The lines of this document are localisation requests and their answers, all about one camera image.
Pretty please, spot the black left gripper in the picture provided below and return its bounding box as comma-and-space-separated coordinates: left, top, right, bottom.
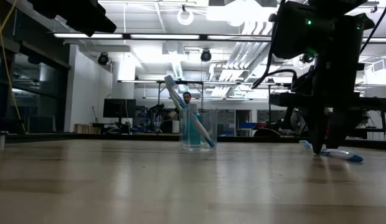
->
27, 0, 118, 37

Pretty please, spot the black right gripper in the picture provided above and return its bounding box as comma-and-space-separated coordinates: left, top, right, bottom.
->
270, 60, 386, 155

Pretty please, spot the blue and white toothbrush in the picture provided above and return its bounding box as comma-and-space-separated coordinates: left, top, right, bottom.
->
298, 139, 364, 163
163, 74, 216, 149

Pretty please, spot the teal toothpaste tube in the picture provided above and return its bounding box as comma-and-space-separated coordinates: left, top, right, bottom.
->
186, 114, 197, 146

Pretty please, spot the person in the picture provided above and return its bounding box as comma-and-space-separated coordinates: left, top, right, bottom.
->
167, 91, 199, 123
289, 107, 309, 138

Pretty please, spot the black computer monitor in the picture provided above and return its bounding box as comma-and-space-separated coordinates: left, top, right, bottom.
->
102, 98, 137, 119

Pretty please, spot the wooden crate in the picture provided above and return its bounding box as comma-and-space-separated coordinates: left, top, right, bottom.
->
73, 123, 102, 134

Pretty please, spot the clear plastic organizer box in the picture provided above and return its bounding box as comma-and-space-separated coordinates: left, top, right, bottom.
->
179, 107, 219, 152

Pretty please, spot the black ceiling camera rig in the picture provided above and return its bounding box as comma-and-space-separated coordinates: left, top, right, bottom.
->
299, 52, 315, 65

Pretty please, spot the white ceiling ring light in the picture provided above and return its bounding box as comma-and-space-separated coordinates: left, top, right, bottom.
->
176, 7, 195, 26

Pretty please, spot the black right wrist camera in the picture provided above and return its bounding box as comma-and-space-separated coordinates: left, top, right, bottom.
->
270, 1, 336, 60

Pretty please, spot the yellow extension cable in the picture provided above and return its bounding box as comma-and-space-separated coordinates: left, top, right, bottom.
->
0, 0, 27, 133

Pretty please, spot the black aluminium table frame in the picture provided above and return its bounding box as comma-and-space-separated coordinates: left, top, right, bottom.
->
0, 132, 386, 151

